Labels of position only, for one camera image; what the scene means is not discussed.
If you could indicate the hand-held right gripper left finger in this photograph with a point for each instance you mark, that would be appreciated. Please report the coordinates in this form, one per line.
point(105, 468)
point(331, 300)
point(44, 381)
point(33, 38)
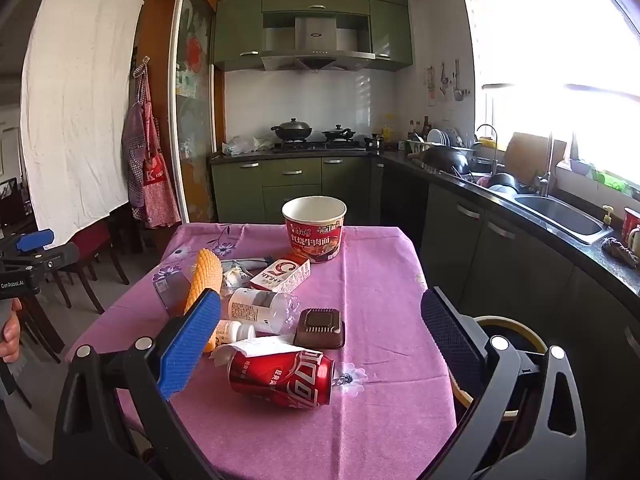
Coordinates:
point(190, 347)

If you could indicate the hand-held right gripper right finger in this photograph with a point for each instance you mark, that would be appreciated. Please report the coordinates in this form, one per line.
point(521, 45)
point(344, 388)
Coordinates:
point(450, 345)

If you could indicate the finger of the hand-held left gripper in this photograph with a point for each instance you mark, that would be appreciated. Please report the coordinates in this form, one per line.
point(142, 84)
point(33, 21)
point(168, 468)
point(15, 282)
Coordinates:
point(57, 257)
point(32, 240)

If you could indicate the white pill bottle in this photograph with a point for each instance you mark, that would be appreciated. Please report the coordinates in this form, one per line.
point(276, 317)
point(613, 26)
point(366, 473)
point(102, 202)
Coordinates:
point(235, 331)

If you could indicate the purple translucent box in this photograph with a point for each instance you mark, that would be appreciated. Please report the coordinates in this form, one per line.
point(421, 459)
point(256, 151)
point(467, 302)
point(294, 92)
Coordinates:
point(170, 292)

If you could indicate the white paper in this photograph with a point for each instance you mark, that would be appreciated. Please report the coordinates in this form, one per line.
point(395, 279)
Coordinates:
point(257, 345)

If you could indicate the blue bin with yellow rim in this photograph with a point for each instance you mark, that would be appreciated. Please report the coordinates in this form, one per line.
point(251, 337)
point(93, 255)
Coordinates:
point(522, 328)

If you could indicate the clear plastic bottle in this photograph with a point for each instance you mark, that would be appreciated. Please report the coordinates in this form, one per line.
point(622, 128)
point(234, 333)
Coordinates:
point(252, 306)

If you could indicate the yellow corn cob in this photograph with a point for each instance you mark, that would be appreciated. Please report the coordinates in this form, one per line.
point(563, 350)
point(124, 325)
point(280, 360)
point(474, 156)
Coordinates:
point(205, 272)

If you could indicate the red soda can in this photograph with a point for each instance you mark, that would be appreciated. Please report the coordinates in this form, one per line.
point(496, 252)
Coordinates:
point(282, 377)

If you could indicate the red and white carton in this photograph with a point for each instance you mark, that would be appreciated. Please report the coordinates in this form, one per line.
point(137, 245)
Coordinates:
point(280, 276)

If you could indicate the brown plastic tray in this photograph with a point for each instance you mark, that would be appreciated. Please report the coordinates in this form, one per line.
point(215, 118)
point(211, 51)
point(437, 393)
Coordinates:
point(320, 329)

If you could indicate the red instant noodle cup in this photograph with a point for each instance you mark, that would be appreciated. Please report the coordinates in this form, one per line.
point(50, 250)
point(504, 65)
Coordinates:
point(314, 230)

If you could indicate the person's left hand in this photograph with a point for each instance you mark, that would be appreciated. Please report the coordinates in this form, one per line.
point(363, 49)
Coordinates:
point(11, 335)

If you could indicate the red wooden chair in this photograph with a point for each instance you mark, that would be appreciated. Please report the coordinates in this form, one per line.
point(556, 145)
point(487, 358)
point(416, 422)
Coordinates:
point(92, 245)

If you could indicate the pink floral tablecloth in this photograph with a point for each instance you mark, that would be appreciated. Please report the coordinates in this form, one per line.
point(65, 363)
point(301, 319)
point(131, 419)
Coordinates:
point(380, 310)

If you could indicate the green base cabinets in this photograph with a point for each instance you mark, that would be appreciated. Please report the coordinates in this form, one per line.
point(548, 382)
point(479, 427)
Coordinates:
point(500, 260)

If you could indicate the red checked apron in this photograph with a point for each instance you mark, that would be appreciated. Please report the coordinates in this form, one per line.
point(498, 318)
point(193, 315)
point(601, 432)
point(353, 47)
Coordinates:
point(150, 170)

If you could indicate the white hanging sheet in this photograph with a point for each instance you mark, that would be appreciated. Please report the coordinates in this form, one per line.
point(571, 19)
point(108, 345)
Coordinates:
point(75, 110)

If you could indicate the dark stone countertop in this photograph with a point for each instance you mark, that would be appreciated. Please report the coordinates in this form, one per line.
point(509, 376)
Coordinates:
point(575, 255)

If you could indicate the steel sink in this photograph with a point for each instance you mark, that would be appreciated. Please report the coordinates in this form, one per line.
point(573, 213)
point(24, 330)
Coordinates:
point(560, 215)

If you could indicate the black pan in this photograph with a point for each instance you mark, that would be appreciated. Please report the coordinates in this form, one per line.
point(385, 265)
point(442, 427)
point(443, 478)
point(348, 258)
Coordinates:
point(502, 182)

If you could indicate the brown dish cloth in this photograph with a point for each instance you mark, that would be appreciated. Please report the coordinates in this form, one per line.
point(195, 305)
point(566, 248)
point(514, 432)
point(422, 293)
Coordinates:
point(620, 251)

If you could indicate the printed glass sliding door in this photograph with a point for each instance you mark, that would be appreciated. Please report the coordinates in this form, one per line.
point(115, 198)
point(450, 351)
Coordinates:
point(192, 110)

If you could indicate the steel faucet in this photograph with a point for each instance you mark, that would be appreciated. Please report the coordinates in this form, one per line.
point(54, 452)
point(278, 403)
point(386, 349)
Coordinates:
point(547, 170)

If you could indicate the wooden cutting board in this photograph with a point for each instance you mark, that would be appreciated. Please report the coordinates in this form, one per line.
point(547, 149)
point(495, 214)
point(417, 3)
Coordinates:
point(530, 157)

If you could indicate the yellow soap pump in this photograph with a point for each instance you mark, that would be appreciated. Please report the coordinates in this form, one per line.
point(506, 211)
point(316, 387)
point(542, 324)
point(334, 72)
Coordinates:
point(608, 214)

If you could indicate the dish rack with plates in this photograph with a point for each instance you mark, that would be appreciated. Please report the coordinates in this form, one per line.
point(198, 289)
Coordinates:
point(440, 137)

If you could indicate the clear plastic bags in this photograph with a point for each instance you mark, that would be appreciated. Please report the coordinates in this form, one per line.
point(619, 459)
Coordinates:
point(245, 145)

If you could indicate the white mug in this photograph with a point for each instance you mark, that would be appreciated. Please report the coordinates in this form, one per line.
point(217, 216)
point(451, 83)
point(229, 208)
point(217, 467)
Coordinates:
point(635, 240)

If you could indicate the cluster of condiment bottles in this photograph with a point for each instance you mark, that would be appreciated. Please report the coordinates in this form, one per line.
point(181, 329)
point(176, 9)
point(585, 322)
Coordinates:
point(419, 130)

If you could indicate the small black kettle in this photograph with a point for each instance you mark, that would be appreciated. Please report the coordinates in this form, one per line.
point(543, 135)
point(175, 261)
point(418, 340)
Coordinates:
point(373, 141)

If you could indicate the red mug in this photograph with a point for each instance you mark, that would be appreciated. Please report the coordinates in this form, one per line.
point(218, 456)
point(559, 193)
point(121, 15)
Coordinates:
point(631, 217)

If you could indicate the gas stove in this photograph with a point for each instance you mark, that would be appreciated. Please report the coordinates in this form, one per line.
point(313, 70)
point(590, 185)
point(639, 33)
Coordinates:
point(320, 145)

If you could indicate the small black pot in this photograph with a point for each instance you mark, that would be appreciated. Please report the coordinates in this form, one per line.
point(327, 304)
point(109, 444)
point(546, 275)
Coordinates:
point(338, 133)

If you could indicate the black wok with lid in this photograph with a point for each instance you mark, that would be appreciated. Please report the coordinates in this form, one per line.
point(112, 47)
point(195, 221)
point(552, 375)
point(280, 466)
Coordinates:
point(291, 130)

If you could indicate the hanging kitchen utensils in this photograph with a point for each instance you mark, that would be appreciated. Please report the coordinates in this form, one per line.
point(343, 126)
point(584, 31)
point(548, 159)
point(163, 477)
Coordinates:
point(447, 82)

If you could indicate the bright window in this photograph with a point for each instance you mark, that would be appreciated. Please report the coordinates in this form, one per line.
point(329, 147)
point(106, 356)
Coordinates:
point(565, 60)

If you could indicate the steel range hood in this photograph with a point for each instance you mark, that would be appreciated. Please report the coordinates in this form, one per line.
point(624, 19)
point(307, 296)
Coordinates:
point(317, 42)

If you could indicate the green wall cabinets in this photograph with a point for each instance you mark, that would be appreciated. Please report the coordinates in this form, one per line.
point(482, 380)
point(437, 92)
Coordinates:
point(235, 25)

